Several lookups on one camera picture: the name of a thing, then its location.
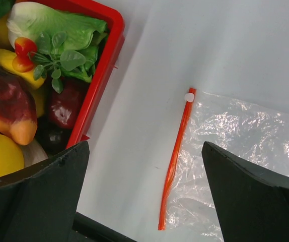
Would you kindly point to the green leafy herb sprig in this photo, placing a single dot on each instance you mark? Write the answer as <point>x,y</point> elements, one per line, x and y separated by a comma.
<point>48,59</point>

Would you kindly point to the red plastic food tray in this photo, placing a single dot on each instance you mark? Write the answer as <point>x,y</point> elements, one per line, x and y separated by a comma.
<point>106,63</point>

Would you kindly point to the dark red bell pepper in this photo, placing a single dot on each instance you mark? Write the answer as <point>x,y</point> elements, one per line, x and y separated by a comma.
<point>64,107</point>

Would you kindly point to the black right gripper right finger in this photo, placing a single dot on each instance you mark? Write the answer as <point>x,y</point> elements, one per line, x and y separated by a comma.
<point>251,202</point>

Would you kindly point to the yellow lemon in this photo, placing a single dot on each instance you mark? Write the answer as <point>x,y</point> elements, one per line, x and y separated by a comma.
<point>11,156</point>

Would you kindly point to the dark purple plum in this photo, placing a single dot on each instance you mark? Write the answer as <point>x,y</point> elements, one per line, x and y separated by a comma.
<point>54,140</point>

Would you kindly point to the clear zip bag orange zipper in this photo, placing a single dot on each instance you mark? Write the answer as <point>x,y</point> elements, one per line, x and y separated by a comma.
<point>249,131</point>

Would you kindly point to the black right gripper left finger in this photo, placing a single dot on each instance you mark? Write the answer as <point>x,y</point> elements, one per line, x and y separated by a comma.
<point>39,203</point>

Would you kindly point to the red yellow cherry pair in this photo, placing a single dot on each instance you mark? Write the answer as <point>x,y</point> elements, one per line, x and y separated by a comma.
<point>23,48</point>

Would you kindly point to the green white lettuce head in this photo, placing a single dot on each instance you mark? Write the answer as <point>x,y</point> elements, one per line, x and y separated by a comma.
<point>85,34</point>

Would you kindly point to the purple orange sweet potato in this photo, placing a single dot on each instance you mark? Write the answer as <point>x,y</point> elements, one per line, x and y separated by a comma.
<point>18,117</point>

